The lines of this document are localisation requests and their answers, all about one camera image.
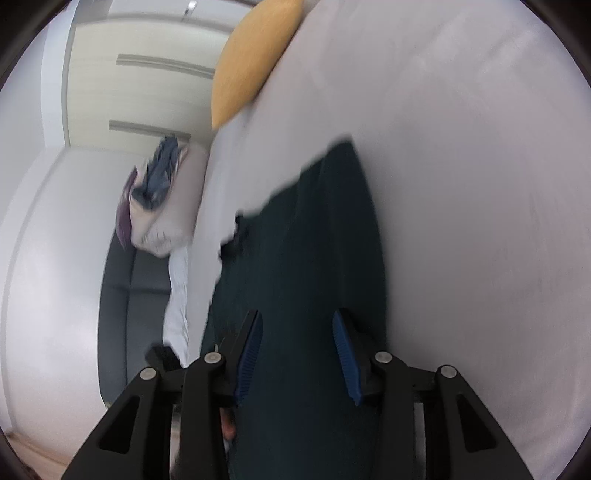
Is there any dark green cloth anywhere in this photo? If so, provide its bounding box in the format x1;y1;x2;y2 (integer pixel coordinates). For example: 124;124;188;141
173;141;389;480

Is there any white pillow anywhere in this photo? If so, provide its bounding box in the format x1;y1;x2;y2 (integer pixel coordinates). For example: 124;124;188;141
164;244;191;370

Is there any grey padded headboard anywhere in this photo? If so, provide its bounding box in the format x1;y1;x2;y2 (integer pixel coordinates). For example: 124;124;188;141
97;235;174;407

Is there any dark wardrobe handle pair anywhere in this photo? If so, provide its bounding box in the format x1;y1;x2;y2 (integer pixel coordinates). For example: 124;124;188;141
109;120;191;140
117;54;218;77

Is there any blue-grey folded cloth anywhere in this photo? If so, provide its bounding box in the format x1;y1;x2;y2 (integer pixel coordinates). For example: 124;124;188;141
134;136;190;210

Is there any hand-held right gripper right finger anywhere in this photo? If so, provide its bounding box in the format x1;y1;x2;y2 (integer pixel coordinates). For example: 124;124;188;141
332;308;532;480

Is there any purple pillow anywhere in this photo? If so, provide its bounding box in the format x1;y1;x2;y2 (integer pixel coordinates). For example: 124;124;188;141
115;168;139;250

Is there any yellow pillow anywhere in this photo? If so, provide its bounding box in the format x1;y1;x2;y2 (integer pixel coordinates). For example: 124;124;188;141
211;0;305;131

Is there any bed with white sheet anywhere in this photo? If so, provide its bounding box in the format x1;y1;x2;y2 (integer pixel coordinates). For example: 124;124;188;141
187;0;591;480

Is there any folded beige duvet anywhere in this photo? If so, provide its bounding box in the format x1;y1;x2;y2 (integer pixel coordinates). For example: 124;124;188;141
129;141;209;258

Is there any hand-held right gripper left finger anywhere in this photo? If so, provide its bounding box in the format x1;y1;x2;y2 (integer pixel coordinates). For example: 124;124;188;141
60;309;264;480

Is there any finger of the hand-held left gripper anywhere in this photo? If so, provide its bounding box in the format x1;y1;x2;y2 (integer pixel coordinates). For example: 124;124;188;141
221;212;252;257

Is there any cream wardrobe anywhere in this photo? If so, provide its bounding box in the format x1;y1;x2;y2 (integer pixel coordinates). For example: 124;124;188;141
41;0;259;153

